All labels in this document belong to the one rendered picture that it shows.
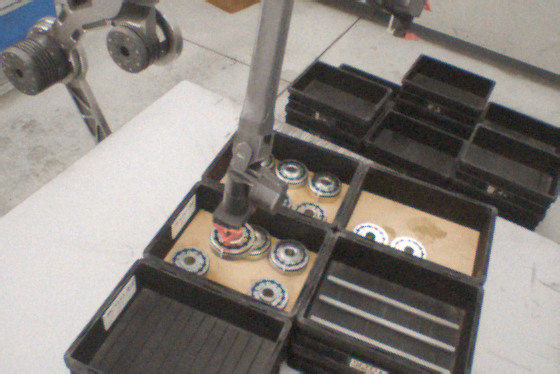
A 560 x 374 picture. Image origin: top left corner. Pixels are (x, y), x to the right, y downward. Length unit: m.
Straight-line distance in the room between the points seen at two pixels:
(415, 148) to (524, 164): 0.48
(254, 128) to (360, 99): 1.66
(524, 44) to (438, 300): 2.97
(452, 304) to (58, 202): 1.20
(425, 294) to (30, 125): 2.39
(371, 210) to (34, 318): 0.97
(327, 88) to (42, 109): 1.61
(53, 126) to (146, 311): 2.00
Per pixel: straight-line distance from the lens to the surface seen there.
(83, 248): 1.72
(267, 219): 1.52
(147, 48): 1.64
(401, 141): 2.71
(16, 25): 3.34
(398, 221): 1.68
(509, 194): 2.42
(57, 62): 2.07
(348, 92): 2.73
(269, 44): 1.08
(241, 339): 1.37
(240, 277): 1.46
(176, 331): 1.38
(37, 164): 3.05
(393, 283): 1.53
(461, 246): 1.69
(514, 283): 1.86
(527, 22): 4.23
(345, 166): 1.70
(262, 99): 1.08
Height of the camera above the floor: 2.02
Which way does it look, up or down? 44 degrees down
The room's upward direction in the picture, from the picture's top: 9 degrees clockwise
